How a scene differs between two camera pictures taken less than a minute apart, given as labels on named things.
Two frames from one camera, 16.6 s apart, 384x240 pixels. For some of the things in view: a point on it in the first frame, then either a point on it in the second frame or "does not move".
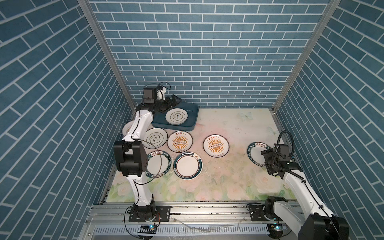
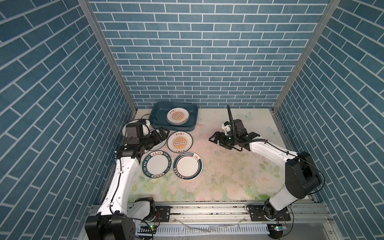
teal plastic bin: [159, 121] does not move
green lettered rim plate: [159, 163] does not move
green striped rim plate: [188, 166] does not move
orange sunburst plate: [216, 145] → [178, 116]
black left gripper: [170, 105] → [161, 134]
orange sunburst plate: [180, 141] does not move
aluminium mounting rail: [207, 221] does not move
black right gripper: [267, 153] → [222, 134]
